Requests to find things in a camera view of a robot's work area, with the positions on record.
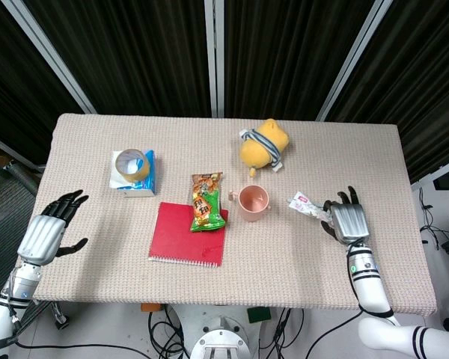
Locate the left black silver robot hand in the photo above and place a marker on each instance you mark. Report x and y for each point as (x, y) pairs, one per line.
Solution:
(41, 239)

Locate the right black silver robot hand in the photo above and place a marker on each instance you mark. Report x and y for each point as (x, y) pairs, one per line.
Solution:
(349, 222)

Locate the floral print toothpaste tube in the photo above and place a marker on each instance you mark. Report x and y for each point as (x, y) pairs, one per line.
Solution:
(303, 203)

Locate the white silver robot base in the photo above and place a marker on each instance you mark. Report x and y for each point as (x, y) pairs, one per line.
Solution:
(222, 342)

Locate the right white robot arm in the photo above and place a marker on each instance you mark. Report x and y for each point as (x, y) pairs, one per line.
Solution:
(366, 284)

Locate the pink mug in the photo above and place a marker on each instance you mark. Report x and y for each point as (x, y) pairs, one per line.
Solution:
(252, 214)

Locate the black caster wheel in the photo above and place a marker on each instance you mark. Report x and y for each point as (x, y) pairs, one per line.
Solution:
(60, 318)

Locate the yellow plush toy with scarf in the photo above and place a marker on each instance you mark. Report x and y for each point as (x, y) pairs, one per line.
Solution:
(258, 153)

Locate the beige woven tablecloth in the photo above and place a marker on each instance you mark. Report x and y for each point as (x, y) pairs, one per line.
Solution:
(247, 276)

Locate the blue white tissue pack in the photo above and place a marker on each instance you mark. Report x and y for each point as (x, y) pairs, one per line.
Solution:
(149, 187)

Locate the yellow packing tape roll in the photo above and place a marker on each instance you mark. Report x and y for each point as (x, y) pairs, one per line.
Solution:
(144, 168)

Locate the orange block under table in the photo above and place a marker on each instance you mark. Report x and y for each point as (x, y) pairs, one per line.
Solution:
(150, 307)

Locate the green block under table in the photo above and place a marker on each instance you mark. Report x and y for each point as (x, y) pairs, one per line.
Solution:
(259, 315)

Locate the red spiral notebook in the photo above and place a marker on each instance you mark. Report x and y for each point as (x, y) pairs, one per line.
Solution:
(179, 239)

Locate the green orange snack bag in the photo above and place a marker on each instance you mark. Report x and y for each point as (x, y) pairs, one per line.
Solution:
(206, 205)

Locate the black curtain panel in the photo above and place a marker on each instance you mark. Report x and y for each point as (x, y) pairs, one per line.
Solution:
(284, 56)
(426, 75)
(134, 56)
(7, 75)

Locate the grey partition post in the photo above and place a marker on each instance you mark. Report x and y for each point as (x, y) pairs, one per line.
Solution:
(355, 56)
(46, 48)
(214, 56)

